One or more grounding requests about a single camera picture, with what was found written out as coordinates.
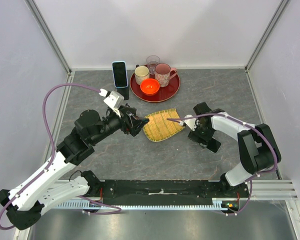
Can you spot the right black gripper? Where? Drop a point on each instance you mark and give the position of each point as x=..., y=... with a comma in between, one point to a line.
x=194, y=136

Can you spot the orange bowl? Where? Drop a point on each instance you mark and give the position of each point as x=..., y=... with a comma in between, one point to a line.
x=150, y=86

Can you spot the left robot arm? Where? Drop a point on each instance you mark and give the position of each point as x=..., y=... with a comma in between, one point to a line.
x=25, y=204

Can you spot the woven bamboo tray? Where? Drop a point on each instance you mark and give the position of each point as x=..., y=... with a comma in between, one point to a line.
x=159, y=128

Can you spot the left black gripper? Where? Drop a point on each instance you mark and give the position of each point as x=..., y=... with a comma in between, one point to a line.
x=136, y=123

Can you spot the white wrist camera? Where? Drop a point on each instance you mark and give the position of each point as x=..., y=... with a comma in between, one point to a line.
x=113, y=100
x=189, y=121

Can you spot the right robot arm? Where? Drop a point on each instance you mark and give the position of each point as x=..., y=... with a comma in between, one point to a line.
x=258, y=150

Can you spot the left aluminium frame post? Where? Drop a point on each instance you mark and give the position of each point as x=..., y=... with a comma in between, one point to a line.
x=32, y=5

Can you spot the black folding phone stand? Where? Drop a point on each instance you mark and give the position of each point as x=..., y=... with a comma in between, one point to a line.
x=124, y=91

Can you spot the right aluminium frame post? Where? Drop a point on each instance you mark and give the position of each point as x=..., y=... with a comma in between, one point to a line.
x=283, y=4

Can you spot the red round tray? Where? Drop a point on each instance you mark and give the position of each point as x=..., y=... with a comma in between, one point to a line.
x=162, y=95

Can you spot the black smartphone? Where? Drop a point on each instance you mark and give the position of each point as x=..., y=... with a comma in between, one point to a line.
x=213, y=145

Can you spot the aluminium frame post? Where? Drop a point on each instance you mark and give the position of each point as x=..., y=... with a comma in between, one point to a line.
x=32, y=5
x=283, y=4

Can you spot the clear glass tumbler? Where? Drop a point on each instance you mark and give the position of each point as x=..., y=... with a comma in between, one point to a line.
x=152, y=61

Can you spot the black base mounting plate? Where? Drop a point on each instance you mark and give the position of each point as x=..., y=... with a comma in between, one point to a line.
x=111, y=188

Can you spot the slotted cable duct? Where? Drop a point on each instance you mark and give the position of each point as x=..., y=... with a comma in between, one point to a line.
x=85, y=205

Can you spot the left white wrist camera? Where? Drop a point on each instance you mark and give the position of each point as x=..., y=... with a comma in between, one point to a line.
x=113, y=100

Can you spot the blue-cased smartphone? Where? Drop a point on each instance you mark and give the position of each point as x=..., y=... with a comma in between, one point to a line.
x=119, y=72

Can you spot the pink patterned mug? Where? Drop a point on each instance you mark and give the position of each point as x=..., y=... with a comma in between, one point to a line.
x=164, y=73

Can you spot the cream mug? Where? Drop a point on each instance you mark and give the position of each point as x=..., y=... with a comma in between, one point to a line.
x=141, y=73

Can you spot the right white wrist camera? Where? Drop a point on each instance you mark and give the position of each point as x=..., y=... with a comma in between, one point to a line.
x=189, y=121

